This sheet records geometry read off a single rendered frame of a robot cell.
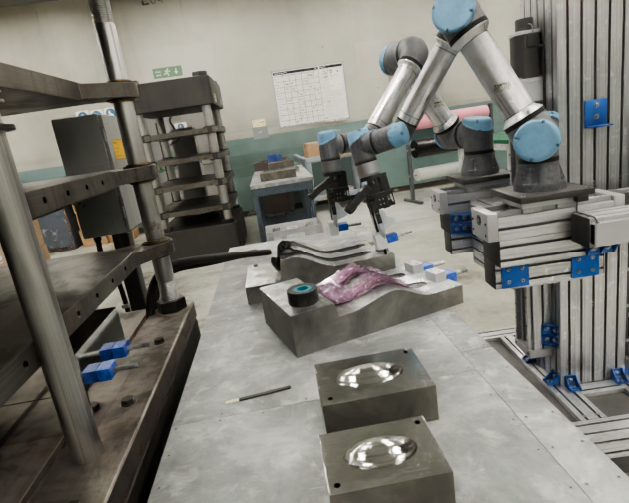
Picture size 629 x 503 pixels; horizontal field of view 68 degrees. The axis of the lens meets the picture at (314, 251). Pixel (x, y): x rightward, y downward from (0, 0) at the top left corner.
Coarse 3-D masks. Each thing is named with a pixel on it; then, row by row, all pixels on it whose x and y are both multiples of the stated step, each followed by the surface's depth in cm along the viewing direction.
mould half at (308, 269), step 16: (288, 240) 176; (368, 240) 176; (288, 256) 153; (304, 256) 153; (336, 256) 163; (368, 256) 155; (384, 256) 154; (256, 272) 167; (272, 272) 164; (288, 272) 152; (304, 272) 153; (320, 272) 153; (256, 288) 152
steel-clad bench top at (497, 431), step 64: (256, 256) 212; (256, 320) 140; (448, 320) 121; (192, 384) 108; (256, 384) 104; (448, 384) 93; (512, 384) 90; (192, 448) 86; (256, 448) 83; (320, 448) 80; (448, 448) 76; (512, 448) 74; (576, 448) 72
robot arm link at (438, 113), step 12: (384, 48) 186; (396, 48) 178; (384, 60) 185; (396, 60) 179; (384, 72) 190; (432, 108) 194; (444, 108) 195; (432, 120) 198; (444, 120) 196; (456, 120) 197; (444, 132) 198; (444, 144) 204; (456, 144) 198
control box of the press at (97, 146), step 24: (72, 120) 153; (96, 120) 153; (72, 144) 154; (96, 144) 155; (120, 144) 168; (72, 168) 156; (96, 168) 157; (120, 192) 160; (96, 216) 161; (120, 216) 162; (96, 240) 166; (120, 240) 174; (120, 288) 178; (144, 288) 184
